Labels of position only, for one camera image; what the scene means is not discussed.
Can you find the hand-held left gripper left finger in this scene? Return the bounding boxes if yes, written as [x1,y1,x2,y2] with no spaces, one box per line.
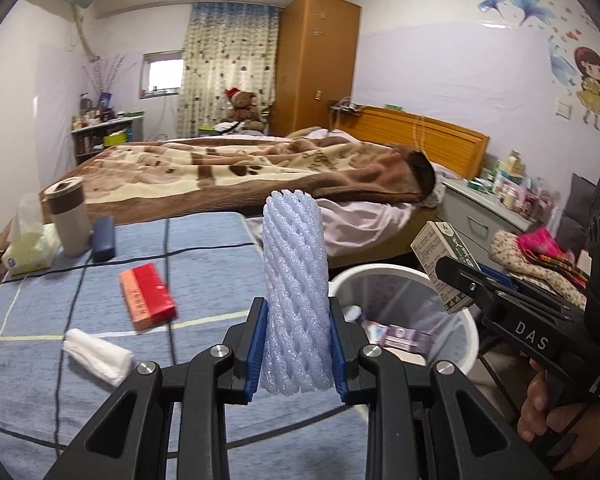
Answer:
[45,297,270,480]

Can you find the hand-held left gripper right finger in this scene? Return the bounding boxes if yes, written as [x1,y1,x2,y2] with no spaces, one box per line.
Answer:
[329,297,551,480]

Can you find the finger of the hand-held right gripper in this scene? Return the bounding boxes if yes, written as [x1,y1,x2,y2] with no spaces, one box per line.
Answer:
[435,255,513,318]
[474,262,588,313]

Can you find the white and green medicine box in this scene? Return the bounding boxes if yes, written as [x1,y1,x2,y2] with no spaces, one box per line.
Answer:
[411,220,481,316]

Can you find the pink carton box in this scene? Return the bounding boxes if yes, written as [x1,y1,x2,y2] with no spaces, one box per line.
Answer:
[382,325,421,353]

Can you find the pale foam fruit net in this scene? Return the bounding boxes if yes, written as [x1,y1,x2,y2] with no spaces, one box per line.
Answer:
[260,190,335,396]

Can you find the white round trash bin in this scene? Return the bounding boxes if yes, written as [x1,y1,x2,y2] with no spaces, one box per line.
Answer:
[327,264,481,396]

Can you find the person's right hand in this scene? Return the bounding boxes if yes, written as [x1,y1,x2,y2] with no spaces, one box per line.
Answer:
[516,357,600,443]

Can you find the floral quilted jacket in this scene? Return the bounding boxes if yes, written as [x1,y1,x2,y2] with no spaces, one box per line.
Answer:
[490,230,588,306]

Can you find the pink striped cloth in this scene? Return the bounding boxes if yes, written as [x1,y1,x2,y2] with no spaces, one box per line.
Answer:
[517,226,576,266]

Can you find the grey drawer nightstand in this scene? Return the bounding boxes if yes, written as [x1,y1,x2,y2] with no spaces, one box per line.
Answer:
[440,180,536,261]

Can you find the blue checked tablecloth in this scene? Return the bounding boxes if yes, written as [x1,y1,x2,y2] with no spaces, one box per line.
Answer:
[0,211,371,480]

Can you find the white pillow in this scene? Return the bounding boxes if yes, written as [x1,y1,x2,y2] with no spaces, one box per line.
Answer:
[420,160,447,208]

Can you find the black metal chair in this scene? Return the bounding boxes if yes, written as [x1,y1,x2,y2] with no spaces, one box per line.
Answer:
[480,172,600,386]

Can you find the cluster of medicine boxes and bottles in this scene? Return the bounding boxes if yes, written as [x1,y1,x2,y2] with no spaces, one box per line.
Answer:
[467,150,556,221]

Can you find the pale lilac duvet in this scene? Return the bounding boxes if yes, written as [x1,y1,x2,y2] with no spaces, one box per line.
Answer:
[245,197,421,258]

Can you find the red and orange box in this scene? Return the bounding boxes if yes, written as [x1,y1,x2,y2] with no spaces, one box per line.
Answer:
[119,262,178,332]

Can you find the wooden bed headboard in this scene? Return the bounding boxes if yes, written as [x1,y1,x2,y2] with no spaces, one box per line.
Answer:
[337,105,491,181]

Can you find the crumpled white tissue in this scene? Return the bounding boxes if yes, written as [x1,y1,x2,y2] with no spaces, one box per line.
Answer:
[62,328,135,387]

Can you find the brown patterned blanket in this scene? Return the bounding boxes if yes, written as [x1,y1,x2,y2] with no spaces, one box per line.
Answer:
[40,137,437,226]

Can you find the dark blue glasses case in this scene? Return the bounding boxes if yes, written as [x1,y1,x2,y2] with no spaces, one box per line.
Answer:
[91,216,117,263]

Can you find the brown and white tumbler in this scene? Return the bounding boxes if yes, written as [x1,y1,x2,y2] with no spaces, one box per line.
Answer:
[43,176,92,257]

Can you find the brown teddy bear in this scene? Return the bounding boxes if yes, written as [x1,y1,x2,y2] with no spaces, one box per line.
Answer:
[220,87,263,133]

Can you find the soft tissue pack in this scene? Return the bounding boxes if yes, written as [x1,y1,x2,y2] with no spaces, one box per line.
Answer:
[1,192,61,277]

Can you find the wooden wardrobe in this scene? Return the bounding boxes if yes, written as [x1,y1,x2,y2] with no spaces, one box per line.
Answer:
[270,0,362,138]

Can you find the cluttered white shelf unit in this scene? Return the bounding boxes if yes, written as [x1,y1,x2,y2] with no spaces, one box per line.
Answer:
[71,110,146,166]

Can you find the patterned window curtain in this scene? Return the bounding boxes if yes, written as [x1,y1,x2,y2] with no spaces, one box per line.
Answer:
[177,2,285,136]

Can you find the small window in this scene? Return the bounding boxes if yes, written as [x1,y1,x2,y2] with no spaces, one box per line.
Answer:
[140,51,185,98]

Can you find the vase of dried branches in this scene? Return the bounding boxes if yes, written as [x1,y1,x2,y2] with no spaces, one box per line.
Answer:
[82,57,126,111]

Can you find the air conditioner pipe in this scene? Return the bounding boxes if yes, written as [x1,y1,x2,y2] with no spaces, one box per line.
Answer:
[72,2,98,61]

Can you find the cartoon girl wall sticker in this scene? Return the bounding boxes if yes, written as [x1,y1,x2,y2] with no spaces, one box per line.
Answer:
[550,45,600,131]

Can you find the blue flower wall stickers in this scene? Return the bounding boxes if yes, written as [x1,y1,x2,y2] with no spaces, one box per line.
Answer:
[477,0,566,26]

